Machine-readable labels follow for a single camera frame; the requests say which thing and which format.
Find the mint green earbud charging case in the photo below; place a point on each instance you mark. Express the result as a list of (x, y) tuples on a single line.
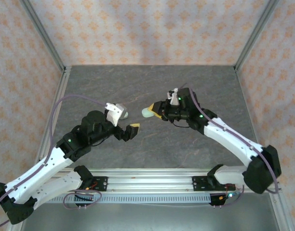
[(146, 112)]

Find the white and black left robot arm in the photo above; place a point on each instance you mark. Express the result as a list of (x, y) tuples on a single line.
[(41, 168)]

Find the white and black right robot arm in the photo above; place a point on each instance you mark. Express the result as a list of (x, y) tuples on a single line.
[(234, 144)]

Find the mint green round object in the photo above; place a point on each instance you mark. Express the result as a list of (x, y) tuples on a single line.
[(125, 116)]

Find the aluminium floor rail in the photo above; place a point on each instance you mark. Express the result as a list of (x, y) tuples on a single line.
[(250, 120), (58, 96)]

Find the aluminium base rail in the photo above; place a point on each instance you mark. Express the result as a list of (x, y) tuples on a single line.
[(150, 180)]

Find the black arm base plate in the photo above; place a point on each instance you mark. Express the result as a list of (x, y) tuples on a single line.
[(198, 184), (103, 184)]

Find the aluminium frame post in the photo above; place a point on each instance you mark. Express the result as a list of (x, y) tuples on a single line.
[(43, 33), (256, 33)]

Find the aluminium frame rail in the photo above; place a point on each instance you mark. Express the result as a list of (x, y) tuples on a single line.
[(280, 211)]

